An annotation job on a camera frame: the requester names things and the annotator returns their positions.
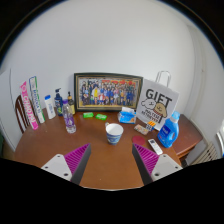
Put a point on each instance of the blue patterned white cup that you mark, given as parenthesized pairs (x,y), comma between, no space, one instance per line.
(114,133)

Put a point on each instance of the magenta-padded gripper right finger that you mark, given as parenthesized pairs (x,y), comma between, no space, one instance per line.
(146,160)

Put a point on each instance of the white green shuttlecock tube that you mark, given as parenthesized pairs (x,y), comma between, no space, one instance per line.
(36,100)

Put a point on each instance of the amber pump bottle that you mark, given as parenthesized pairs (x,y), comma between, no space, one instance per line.
(71,105)

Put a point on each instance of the small green packet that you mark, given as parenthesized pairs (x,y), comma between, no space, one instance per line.
(101,117)
(88,115)

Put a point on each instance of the dark blue pump bottle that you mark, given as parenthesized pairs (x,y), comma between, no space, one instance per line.
(58,103)

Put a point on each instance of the white blue-capped lotion bottle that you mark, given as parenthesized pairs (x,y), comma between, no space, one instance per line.
(50,108)

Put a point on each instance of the pink shuttlecock tube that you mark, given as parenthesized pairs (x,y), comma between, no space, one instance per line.
(28,106)

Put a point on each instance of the small card pack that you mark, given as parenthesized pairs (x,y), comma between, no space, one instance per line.
(141,129)

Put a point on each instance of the white remote control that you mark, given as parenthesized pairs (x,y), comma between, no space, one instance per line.
(155,146)

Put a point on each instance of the blue detergent bottle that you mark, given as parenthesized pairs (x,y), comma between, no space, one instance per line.
(168,131)

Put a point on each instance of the blue tissue pack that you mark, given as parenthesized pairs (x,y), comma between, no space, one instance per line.
(126,116)

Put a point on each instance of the clear purple-capped water bottle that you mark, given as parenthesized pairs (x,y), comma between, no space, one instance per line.
(69,120)

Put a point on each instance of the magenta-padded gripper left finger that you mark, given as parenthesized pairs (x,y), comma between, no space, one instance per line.
(78,159)

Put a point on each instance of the framed group picture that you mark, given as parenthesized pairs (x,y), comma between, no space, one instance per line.
(106,91)

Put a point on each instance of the white paper gift bag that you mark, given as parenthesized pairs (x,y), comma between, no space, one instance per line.
(158,103)

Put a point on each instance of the white radiator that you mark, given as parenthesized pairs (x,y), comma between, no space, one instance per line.
(205,154)

